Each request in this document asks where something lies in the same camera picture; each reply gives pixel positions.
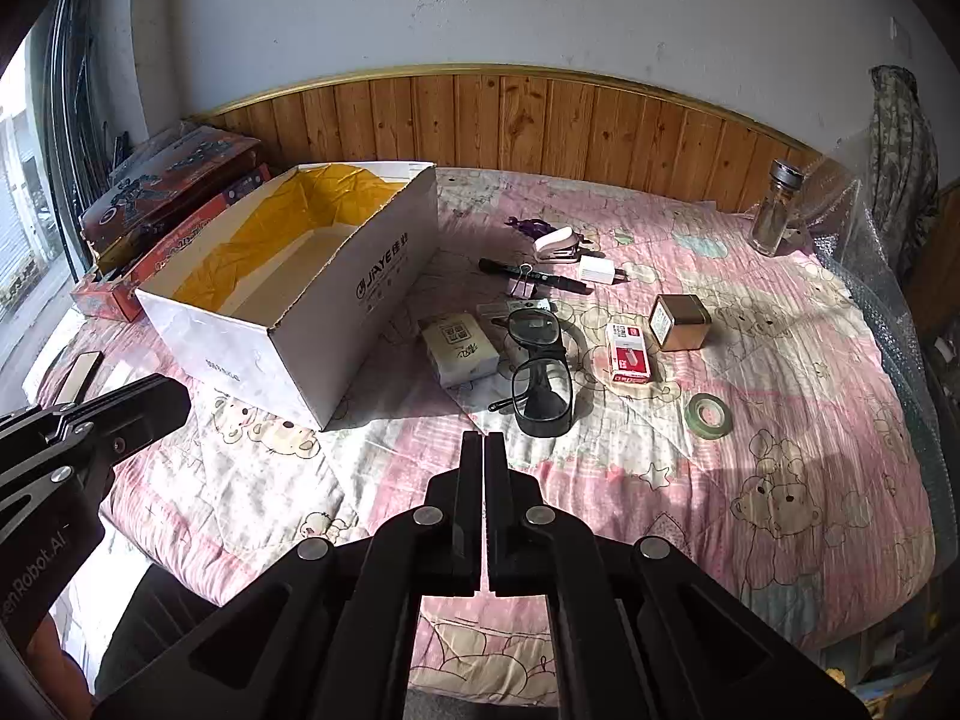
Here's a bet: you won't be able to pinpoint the white tissue packet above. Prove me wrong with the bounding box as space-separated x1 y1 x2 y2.
418 313 502 389

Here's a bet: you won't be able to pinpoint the glass bottle metal lid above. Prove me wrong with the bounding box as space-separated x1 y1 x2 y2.
751 159 802 256

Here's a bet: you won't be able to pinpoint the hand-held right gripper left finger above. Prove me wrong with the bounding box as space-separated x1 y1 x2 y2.
94 431 485 720

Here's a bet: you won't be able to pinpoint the person's left forearm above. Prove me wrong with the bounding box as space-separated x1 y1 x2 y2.
22 611 95 720

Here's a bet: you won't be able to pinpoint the black frame glasses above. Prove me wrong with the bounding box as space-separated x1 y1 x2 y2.
487 307 587 437

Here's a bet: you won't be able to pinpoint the green tape roll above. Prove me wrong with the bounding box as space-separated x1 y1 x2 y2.
688 393 733 437

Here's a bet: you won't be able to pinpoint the clear bubble wrap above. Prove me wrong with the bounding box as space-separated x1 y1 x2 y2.
795 150 960 601

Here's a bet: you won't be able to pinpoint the dark robot print box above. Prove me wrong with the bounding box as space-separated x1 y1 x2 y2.
81 124 263 271

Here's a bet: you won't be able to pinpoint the black window bars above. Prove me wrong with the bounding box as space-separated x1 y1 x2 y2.
41 0 143 271

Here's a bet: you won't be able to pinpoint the wooden headboard panel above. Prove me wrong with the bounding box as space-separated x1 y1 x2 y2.
202 64 826 215

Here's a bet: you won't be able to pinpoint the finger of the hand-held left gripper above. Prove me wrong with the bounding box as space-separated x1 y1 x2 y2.
0 373 192 533

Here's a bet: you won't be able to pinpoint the white charger plug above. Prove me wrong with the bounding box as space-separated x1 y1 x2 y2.
578 255 627 287

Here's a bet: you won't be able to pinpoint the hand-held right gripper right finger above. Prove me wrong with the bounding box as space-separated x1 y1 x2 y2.
487 433 871 720

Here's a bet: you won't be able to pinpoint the white cardboard box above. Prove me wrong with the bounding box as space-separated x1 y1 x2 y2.
135 160 441 432

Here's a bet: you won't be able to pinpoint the grey flat block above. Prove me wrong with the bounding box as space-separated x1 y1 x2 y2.
49 351 106 402

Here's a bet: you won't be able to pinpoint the black marker pen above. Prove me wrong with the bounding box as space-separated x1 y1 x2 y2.
478 258 593 295

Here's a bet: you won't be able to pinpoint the white stapler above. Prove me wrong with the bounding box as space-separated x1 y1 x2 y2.
533 228 584 262

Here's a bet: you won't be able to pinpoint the pink printed blanket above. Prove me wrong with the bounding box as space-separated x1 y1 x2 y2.
34 165 938 706

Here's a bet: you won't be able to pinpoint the camouflage cloth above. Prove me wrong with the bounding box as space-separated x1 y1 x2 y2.
868 64 940 278

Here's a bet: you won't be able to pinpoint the red white staples box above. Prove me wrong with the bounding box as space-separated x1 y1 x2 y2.
604 322 652 383

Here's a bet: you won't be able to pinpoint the square metal tin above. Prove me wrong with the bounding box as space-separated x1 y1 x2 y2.
648 294 710 353

